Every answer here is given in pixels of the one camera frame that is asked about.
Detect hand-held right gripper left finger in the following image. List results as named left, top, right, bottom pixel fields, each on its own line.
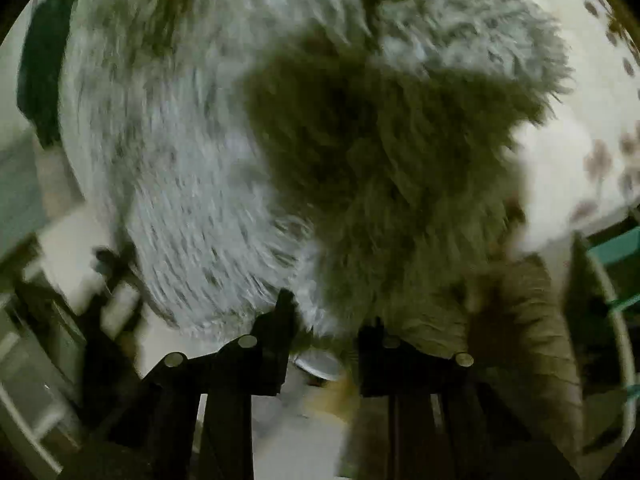
left=127, top=288, right=297, bottom=480

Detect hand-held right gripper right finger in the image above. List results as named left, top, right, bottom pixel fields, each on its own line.
left=357, top=319, right=506, bottom=480

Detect floral blanket with checked border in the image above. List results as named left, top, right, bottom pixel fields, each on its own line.
left=487, top=0, right=640, bottom=257

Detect teal storage rack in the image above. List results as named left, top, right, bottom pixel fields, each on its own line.
left=582, top=225, right=640, bottom=457

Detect grey round object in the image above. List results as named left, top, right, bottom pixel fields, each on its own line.
left=294, top=349, right=347, bottom=382

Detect grey fluffy pants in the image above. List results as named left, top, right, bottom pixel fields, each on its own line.
left=59, top=0, right=575, bottom=352

